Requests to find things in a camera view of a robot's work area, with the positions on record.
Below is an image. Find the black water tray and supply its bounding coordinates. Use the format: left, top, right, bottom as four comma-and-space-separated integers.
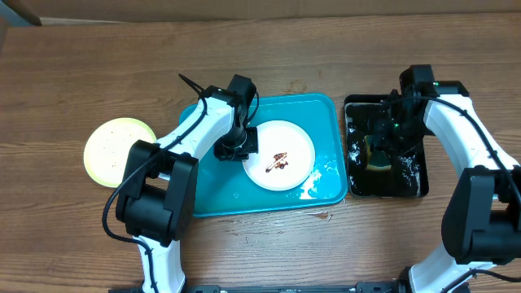
344, 94, 429, 198

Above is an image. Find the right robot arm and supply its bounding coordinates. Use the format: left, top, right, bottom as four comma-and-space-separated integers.
364, 81, 520, 292

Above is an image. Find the white plate with sauce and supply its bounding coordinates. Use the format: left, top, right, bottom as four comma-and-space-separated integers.
243, 120, 316, 191

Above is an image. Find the yellow plate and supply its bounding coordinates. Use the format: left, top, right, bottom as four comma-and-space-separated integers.
83, 117, 156, 188

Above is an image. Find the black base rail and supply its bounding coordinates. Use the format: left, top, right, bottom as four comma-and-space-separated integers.
109, 280, 408, 293

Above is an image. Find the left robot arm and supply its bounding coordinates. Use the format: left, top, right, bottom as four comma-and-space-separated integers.
102, 77, 258, 292

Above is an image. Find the teal plastic tray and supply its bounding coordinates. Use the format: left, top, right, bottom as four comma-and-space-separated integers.
194, 93, 348, 217

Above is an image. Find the yellow green sponge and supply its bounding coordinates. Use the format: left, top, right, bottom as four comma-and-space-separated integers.
364, 135, 392, 172

